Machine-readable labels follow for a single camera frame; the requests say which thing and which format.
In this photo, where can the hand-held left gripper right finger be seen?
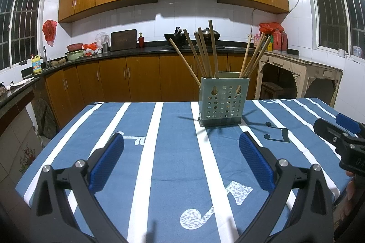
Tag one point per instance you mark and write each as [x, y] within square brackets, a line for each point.
[256, 163]

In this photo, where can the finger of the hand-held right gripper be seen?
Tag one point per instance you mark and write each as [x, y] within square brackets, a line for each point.
[348, 121]
[326, 130]

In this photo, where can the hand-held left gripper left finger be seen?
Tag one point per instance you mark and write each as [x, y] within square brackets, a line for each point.
[107, 163]

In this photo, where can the green perforated chopstick holder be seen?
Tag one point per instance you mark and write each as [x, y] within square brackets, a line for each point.
[225, 106]

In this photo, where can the person's right hand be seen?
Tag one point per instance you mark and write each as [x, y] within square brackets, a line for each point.
[350, 188]

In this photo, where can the worn white side table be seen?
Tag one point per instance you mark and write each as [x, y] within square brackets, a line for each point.
[313, 67]

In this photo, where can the small wooden stool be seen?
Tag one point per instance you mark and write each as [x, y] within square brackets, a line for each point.
[272, 87]

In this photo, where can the white mug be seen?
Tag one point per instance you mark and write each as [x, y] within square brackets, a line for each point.
[341, 52]

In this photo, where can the translucent plastic bottle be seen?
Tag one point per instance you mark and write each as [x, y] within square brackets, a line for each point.
[358, 52]

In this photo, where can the blue white striped tablecloth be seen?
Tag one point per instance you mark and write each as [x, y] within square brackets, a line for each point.
[171, 194]

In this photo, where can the round patterned board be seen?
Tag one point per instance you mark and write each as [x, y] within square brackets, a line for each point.
[45, 119]

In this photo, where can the wooden base cabinets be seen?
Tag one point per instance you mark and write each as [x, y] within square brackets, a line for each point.
[142, 77]

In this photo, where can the red thermos flask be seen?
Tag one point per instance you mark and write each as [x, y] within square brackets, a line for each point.
[284, 42]
[277, 42]

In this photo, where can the green and yellow bottles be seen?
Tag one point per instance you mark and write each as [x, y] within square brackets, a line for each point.
[271, 44]

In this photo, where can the brown root vegetables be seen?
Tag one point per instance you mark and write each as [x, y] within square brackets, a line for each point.
[58, 61]

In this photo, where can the pink carton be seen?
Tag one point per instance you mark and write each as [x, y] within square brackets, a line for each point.
[256, 42]

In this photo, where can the black kitchen countertop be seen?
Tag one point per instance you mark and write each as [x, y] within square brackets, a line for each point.
[128, 51]

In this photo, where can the white dish cloth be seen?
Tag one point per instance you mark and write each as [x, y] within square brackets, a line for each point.
[24, 83]

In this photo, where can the steel utensil cup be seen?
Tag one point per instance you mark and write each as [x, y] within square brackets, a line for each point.
[105, 47]

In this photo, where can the large red plastic bag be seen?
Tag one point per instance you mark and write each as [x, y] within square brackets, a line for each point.
[271, 26]

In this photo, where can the crumpled red plastic bag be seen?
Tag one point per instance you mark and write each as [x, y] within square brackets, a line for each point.
[90, 46]

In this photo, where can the yellow dish soap bottle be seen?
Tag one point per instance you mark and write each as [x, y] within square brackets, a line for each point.
[37, 65]

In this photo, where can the red plastic basin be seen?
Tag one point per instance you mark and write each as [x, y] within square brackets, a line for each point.
[75, 47]

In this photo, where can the steel kitchen faucet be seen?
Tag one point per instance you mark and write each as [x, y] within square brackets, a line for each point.
[45, 57]

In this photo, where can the dark wooden cutting board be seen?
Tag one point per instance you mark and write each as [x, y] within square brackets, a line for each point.
[123, 40]

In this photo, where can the clear plastic bag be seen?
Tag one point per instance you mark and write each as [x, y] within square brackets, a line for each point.
[102, 38]

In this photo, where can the red glass bottle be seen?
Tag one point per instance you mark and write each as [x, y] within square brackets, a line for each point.
[141, 42]

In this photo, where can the black gas stove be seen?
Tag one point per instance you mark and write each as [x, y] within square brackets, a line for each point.
[184, 47]

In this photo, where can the black wok with steel lid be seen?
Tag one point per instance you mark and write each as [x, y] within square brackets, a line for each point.
[206, 32]

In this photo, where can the hanging red plastic bag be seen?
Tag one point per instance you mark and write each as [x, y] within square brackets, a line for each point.
[50, 30]

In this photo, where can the barred window with white frame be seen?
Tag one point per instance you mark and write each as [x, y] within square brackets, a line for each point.
[328, 9]
[22, 23]

